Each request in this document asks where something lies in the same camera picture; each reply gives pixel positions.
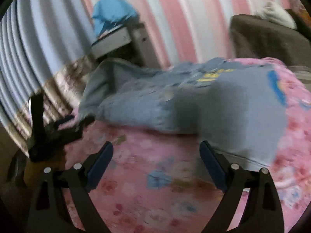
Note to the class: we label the grey water dispenser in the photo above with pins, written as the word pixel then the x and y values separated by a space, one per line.
pixel 130 42

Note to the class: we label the pink floral bed sheet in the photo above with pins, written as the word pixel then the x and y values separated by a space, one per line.
pixel 157 182

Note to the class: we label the dark brown garment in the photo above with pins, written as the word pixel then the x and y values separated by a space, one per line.
pixel 302 27

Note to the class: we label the white folded garment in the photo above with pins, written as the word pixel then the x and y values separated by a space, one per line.
pixel 274 13

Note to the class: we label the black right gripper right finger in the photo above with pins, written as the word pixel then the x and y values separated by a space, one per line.
pixel 262 213

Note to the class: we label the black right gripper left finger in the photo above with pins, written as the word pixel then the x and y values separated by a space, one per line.
pixel 49 213

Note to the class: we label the blue cloth cover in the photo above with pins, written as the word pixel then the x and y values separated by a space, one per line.
pixel 109 14

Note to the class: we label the blue denim jacket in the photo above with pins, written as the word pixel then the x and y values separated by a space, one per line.
pixel 237 108

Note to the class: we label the brown blanket covered furniture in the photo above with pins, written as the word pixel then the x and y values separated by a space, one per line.
pixel 253 37

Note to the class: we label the striped floral curtain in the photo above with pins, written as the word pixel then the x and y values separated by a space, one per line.
pixel 45 48

